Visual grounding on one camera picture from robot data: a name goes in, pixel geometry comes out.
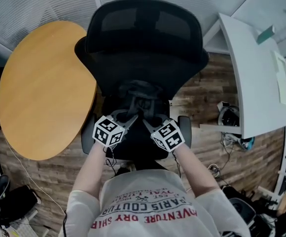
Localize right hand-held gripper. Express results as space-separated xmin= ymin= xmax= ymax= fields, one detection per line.
xmin=142 ymin=114 xmax=186 ymax=154

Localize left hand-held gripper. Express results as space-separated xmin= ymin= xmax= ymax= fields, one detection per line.
xmin=92 ymin=108 xmax=140 ymax=149

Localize black mesh office chair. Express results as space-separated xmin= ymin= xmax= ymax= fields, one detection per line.
xmin=74 ymin=0 xmax=210 ymax=171

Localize person's left forearm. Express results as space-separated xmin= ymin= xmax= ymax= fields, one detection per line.
xmin=72 ymin=142 xmax=114 ymax=195

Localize person's right forearm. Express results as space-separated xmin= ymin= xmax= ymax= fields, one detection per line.
xmin=171 ymin=144 xmax=220 ymax=197

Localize white printed t-shirt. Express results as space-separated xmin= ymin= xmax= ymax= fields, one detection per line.
xmin=65 ymin=169 xmax=251 ymax=237

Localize round wooden table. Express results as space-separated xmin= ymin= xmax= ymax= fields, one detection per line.
xmin=0 ymin=20 xmax=98 ymax=161

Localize white rectangular desk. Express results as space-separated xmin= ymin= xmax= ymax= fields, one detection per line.
xmin=199 ymin=12 xmax=286 ymax=139

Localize white paper sheet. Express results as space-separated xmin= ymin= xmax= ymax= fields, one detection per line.
xmin=271 ymin=49 xmax=286 ymax=106

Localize white window blinds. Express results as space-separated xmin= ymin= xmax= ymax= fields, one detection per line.
xmin=0 ymin=0 xmax=259 ymax=51

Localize small cylindrical container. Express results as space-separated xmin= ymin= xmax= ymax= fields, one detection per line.
xmin=256 ymin=25 xmax=276 ymax=44

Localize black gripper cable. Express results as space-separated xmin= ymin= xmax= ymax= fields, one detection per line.
xmin=171 ymin=151 xmax=183 ymax=178
xmin=105 ymin=146 xmax=120 ymax=177

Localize tangle of cables and devices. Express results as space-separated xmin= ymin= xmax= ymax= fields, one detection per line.
xmin=216 ymin=101 xmax=256 ymax=153

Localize white floor cable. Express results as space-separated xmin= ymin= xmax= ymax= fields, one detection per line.
xmin=0 ymin=122 xmax=72 ymax=192

